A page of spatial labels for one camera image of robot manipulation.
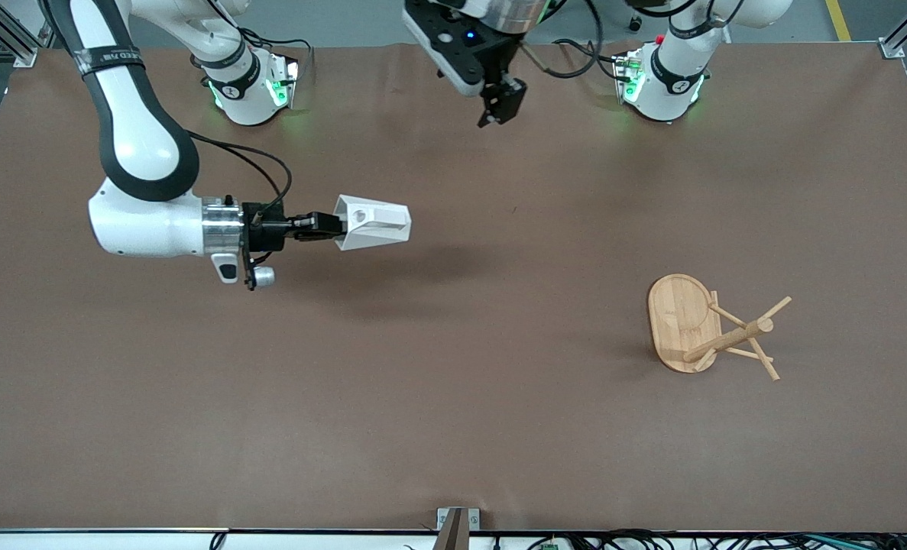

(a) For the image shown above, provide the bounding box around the black cable bundle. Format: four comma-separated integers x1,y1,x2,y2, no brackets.
526,529,907,550

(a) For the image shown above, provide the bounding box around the black base cable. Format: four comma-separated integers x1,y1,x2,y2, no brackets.
230,27,315,77
594,42,624,82

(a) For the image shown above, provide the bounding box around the white faceted cup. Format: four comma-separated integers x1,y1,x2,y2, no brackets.
332,194,413,254

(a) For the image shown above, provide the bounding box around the wooden cup rack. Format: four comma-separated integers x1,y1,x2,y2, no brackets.
647,273,793,382

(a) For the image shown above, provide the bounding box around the metal bracket with post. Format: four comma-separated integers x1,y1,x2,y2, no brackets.
433,507,481,550

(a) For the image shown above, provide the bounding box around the brown table cover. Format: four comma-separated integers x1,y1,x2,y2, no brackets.
0,42,907,532

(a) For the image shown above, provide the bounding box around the black left base cable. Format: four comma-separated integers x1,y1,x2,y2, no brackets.
594,42,624,82

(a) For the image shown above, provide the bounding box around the black right base cable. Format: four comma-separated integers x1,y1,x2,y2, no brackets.
230,27,315,77

